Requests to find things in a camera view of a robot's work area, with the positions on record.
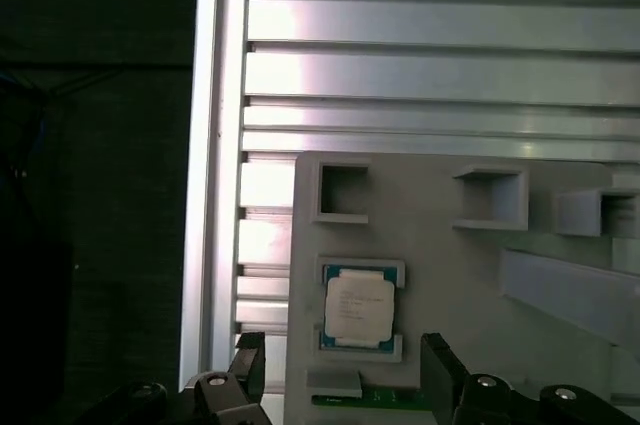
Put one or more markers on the green RAM stick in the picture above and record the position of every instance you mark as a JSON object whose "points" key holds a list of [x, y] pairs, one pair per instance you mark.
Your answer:
{"points": [[390, 398]]}

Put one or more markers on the silver CPU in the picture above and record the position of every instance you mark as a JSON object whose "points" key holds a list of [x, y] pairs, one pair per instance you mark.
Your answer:
{"points": [[357, 307]]}

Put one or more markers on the grey parts rack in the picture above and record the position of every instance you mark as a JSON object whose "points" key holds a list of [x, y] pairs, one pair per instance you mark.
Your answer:
{"points": [[450, 295]]}

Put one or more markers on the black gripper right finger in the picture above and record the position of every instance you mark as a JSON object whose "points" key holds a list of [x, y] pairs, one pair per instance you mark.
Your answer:
{"points": [[440, 380]]}

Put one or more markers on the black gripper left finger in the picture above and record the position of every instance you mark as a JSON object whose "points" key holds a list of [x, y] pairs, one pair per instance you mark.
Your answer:
{"points": [[250, 370]]}

